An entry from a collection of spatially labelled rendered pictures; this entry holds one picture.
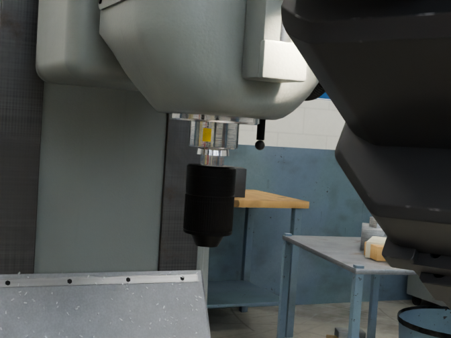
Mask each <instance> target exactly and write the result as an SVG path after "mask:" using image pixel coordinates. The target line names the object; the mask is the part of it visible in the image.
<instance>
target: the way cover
mask: <svg viewBox="0 0 451 338"><path fill-rule="evenodd" d="M169 272H171V273H169ZM196 272H198V273H196ZM175 274H178V276H175ZM182 274H183V275H182ZM88 275H89V277H88V278H87V276H88ZM181 276H182V277H183V278H182V277H181ZM28 277H29V278H28ZM103 277H105V278H103ZM128 282H130V283H128ZM96 283H97V284H96ZM122 283H123V285H122ZM172 283H173V285H172ZM18 284H19V286H18ZM179 284H181V285H179ZM126 285H127V286H128V287H127V286H126ZM146 287H148V289H147V288H146ZM126 288H128V290H125V289H126ZM179 288H180V289H179ZM185 288H187V289H185ZM113 290H116V291H113ZM155 290H156V292H155ZM20 291H21V292H20ZM19 292H20V293H19ZM26 292H27V293H26ZM52 292H53V293H52ZM25 293H26V295H24V294H25ZM51 293H52V294H51ZM132 293H134V294H132ZM195 296H197V297H195ZM199 296H200V297H201V298H199ZM13 298H14V300H12V301H11V299H13ZM111 298H113V300H112V299H111ZM177 298H178V300H177ZM32 299H34V300H35V301H33V300H32ZM195 299H197V300H198V301H197V300H195ZM24 302H26V303H27V304H24ZM56 302H58V303H56ZM157 303H158V304H157ZM39 304H40V305H39ZM156 304H157V305H156ZM190 304H192V305H193V306H191V305H190ZM78 306H80V307H78ZM163 306H165V308H163ZM43 307H44V308H43ZM57 307H58V308H57ZM77 307H78V309H77V310H75V308H77ZM192 309H193V311H192ZM196 309H197V310H198V311H196ZM5 311H7V314H5ZM165 311H166V312H165ZM67 313H68V314H69V315H68V314H67ZM98 313H99V314H98ZM170 316H172V317H174V318H172V317H170ZM18 317H19V319H18ZM119 318H121V319H122V321H121V320H120V319H119ZM130 318H131V319H130ZM159 318H160V321H159ZM185 318H186V319H185ZM165 319H166V321H165ZM175 319H178V320H177V321H176V320H175ZM89 320H91V321H89ZM167 320H168V321H167ZM98 321H99V322H98ZM24 322H26V323H27V324H25V323H24ZM150 322H151V324H150ZM110 323H111V324H110ZM171 323H172V324H171ZM175 323H177V324H175ZM149 324H150V325H149ZM139 326H140V327H139ZM164 326H165V327H164ZM0 327H1V328H2V330H1V329H0V338H45V336H47V338H66V336H67V338H211V333H210V328H209V317H208V312H207V301H206V295H205V285H204V279H203V270H178V271H147V272H87V273H56V274H0ZM149 327H150V328H151V329H149ZM189 327H190V328H189ZM62 330H63V331H64V332H62ZM33 331H34V332H33ZM59 332H60V334H59ZM196 332H197V334H195V333H196ZM25 335H28V336H27V337H26V336H25ZM79 335H82V336H83V337H81V336H79ZM173 335H174V336H176V337H174V336H173ZM93 336H95V337H93Z"/></svg>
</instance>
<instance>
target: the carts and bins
mask: <svg viewBox="0 0 451 338"><path fill-rule="evenodd" d="M386 238H387V235H386V234H385V232H384V231H383V230H382V229H381V227H380V226H379V224H378V223H377V222H376V220H375V219H374V217H370V222H369V223H362V232H361V237H333V236H308V235H292V234H291V233H284V235H283V256H282V266H281V285H280V294H279V313H278V323H277V338H285V327H286V318H287V299H288V289H289V271H290V261H291V244H294V245H296V246H298V247H300V248H302V249H304V250H306V251H309V252H311V253H313V254H315V255H317V256H319V257H321V258H323V259H325V260H327V261H329V262H331V263H333V264H335V265H337V266H339V267H342V268H344V269H346V270H348V271H350V272H352V289H351V299H350V316H349V325H348V328H344V327H335V333H334V335H326V338H375V335H376V325H377V309H378V299H379V282H380V274H384V275H417V274H416V273H415V272H414V271H413V270H404V269H400V268H392V267H390V265H389V264H388V263H387V261H386V260H385V258H384V257H383V256H382V250H383V247H384V244H385V241H386ZM364 274H372V275H371V284H370V301H369V310H368V327H367V336H366V333H365V332H364V331H363V330H362V329H360V314H361V305H362V288H363V279H364ZM397 320H398V322H399V338H451V310H450V309H449V308H448V307H447V306H411V307H407V308H403V309H401V310H400V311H399V312H398V313H397Z"/></svg>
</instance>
